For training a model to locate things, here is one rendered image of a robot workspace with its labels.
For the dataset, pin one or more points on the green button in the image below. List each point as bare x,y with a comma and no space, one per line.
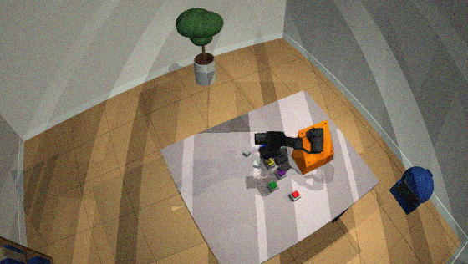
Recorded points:
272,186

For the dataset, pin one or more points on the red button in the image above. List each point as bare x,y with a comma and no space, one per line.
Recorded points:
295,195

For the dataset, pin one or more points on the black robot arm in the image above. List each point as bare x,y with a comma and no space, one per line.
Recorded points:
274,140

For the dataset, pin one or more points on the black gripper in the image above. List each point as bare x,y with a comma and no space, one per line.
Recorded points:
279,158

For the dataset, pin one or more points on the purple button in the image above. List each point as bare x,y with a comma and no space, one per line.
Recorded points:
280,174

